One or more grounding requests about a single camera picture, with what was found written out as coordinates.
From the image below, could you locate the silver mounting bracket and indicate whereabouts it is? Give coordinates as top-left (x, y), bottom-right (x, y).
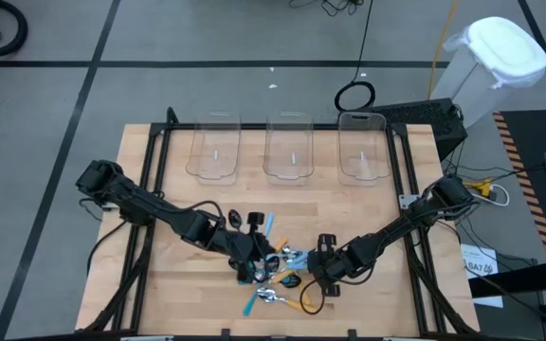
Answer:
top-left (398, 192), bottom-right (421, 210)

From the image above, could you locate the black metal table frame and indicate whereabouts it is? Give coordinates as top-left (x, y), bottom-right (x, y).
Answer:
top-left (76, 106), bottom-right (481, 341)

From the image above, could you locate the white paper sheet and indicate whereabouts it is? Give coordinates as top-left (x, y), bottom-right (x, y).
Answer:
top-left (460, 242), bottom-right (505, 309)

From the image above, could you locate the white lidded trash bin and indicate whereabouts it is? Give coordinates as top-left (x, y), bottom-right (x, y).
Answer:
top-left (431, 16), bottom-right (546, 128)

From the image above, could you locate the black metal beam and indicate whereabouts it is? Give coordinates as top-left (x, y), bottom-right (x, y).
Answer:
top-left (466, 272), bottom-right (546, 300)

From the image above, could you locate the white power cable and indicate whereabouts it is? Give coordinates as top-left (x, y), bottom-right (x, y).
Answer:
top-left (479, 182), bottom-right (512, 208)

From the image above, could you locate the clear plastic bin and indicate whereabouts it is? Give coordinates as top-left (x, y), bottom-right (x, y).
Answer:
top-left (262, 111), bottom-right (316, 187)
top-left (337, 111), bottom-right (392, 187)
top-left (186, 112), bottom-right (243, 187)

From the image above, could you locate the black hanging cable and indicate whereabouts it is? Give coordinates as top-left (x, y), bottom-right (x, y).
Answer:
top-left (333, 0), bottom-right (377, 114)

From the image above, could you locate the yellow hanging cable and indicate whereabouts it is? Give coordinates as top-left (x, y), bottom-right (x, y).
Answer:
top-left (427, 0), bottom-right (460, 100)

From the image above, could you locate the black hazard striped mat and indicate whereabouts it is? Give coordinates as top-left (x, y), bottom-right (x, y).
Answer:
top-left (493, 109), bottom-right (546, 261)

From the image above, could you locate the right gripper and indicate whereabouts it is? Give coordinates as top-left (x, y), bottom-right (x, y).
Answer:
top-left (306, 234), bottom-right (362, 297)

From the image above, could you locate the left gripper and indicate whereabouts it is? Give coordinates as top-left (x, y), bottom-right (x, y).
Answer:
top-left (218, 211), bottom-right (282, 284)

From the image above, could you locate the black computer case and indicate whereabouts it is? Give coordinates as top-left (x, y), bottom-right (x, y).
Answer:
top-left (370, 98), bottom-right (469, 162)

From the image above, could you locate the yellow power plug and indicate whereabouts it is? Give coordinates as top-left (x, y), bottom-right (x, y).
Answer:
top-left (463, 178), bottom-right (493, 196)

